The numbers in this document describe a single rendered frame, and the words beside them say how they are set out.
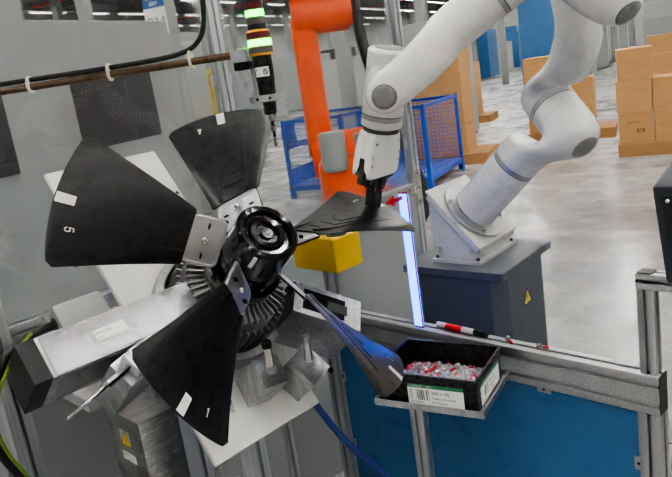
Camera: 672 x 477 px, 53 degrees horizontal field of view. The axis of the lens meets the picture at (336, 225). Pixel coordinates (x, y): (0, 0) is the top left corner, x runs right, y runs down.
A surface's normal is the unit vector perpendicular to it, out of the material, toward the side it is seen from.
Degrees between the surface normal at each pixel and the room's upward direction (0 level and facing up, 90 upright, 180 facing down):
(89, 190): 77
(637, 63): 90
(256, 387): 84
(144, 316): 50
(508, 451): 90
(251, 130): 37
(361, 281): 90
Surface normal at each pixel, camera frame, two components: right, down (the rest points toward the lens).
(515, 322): 0.76, 0.04
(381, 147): 0.67, 0.36
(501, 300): 0.09, 0.21
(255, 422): 0.45, -0.58
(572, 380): -0.69, 0.26
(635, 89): -0.43, 0.26
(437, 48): 0.47, -0.15
